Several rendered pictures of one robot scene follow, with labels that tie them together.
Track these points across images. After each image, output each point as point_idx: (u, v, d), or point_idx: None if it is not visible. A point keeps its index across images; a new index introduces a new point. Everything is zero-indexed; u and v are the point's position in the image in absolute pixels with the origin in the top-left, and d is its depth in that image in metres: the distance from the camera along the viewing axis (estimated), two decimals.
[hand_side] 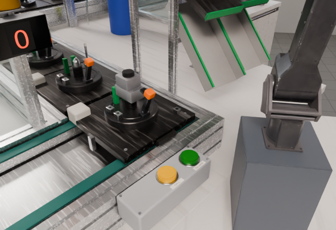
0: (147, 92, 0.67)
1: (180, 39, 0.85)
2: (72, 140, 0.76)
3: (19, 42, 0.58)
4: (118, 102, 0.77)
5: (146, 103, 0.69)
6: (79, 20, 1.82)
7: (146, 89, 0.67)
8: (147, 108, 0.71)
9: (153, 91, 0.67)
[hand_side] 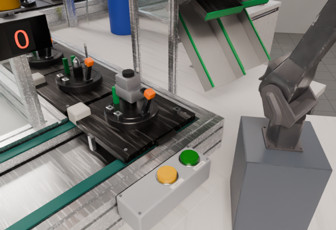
0: (147, 92, 0.67)
1: (180, 39, 0.85)
2: (72, 140, 0.76)
3: (19, 42, 0.58)
4: (118, 102, 0.77)
5: (146, 103, 0.69)
6: (79, 20, 1.82)
7: (146, 89, 0.67)
8: (147, 108, 0.71)
9: (153, 91, 0.67)
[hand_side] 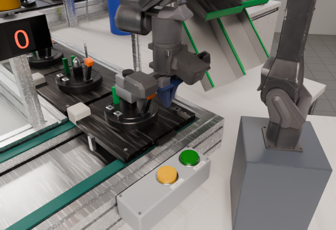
0: None
1: None
2: (72, 140, 0.76)
3: (19, 42, 0.58)
4: (118, 102, 0.77)
5: (146, 103, 0.69)
6: (79, 20, 1.82)
7: None
8: (147, 108, 0.71)
9: None
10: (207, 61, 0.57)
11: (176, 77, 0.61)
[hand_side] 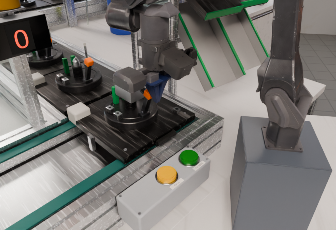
0: (147, 92, 0.67)
1: (180, 39, 0.85)
2: (72, 140, 0.76)
3: (19, 42, 0.58)
4: (118, 102, 0.77)
5: (146, 103, 0.69)
6: (79, 20, 1.82)
7: (146, 89, 0.67)
8: (147, 108, 0.71)
9: None
10: (194, 57, 0.59)
11: (165, 73, 0.63)
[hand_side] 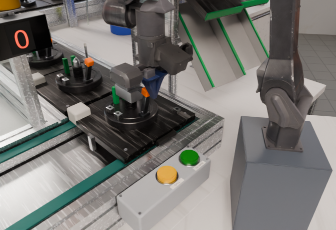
0: (144, 89, 0.67)
1: (180, 39, 0.85)
2: (72, 140, 0.76)
3: (19, 42, 0.58)
4: (118, 102, 0.77)
5: (144, 101, 0.69)
6: (79, 20, 1.82)
7: (143, 87, 0.68)
8: (147, 107, 0.71)
9: None
10: (190, 53, 0.60)
11: (161, 68, 0.63)
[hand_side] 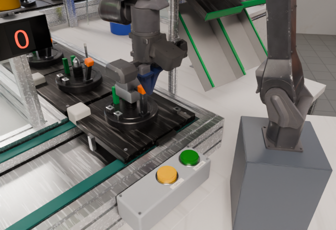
0: (140, 86, 0.68)
1: (180, 39, 0.85)
2: (72, 140, 0.76)
3: (19, 42, 0.58)
4: (118, 102, 0.77)
5: (142, 99, 0.69)
6: (79, 20, 1.82)
7: (139, 85, 0.69)
8: (145, 106, 0.71)
9: None
10: (185, 49, 0.61)
11: (157, 65, 0.64)
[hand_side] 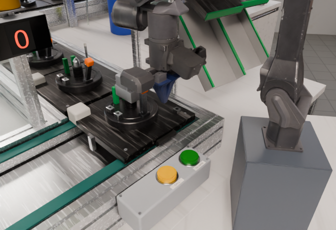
0: None
1: (180, 39, 0.85)
2: (72, 140, 0.76)
3: (19, 42, 0.58)
4: (118, 102, 0.77)
5: (141, 99, 0.70)
6: (79, 20, 1.82)
7: None
8: (145, 105, 0.71)
9: None
10: (203, 56, 0.58)
11: (173, 72, 0.61)
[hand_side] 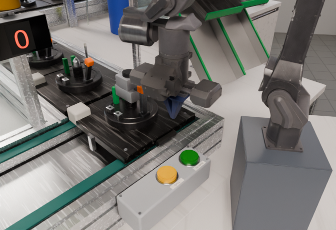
0: (139, 86, 0.68)
1: None
2: (72, 140, 0.76)
3: (19, 42, 0.58)
4: (118, 102, 0.77)
5: (141, 99, 0.70)
6: (79, 20, 1.82)
7: None
8: (145, 105, 0.71)
9: None
10: (176, 90, 0.50)
11: None
